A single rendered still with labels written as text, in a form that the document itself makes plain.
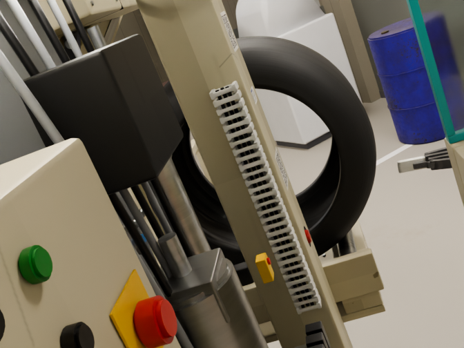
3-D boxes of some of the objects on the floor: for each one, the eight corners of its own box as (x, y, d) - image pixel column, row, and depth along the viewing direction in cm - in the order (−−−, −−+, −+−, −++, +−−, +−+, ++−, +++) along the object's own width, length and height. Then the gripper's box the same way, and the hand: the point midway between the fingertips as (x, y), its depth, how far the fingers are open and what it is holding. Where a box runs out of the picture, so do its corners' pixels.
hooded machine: (304, 152, 542) (244, -10, 499) (270, 146, 610) (215, 2, 567) (371, 118, 565) (319, -40, 521) (331, 115, 632) (282, -26, 589)
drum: (437, 113, 503) (408, 14, 478) (489, 117, 448) (460, 4, 423) (383, 141, 487) (351, 40, 462) (431, 148, 432) (397, 34, 407)
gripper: (484, 128, 151) (391, 146, 155) (500, 141, 139) (400, 161, 143) (487, 155, 153) (395, 172, 157) (504, 170, 141) (404, 189, 145)
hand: (411, 164), depth 149 cm, fingers closed
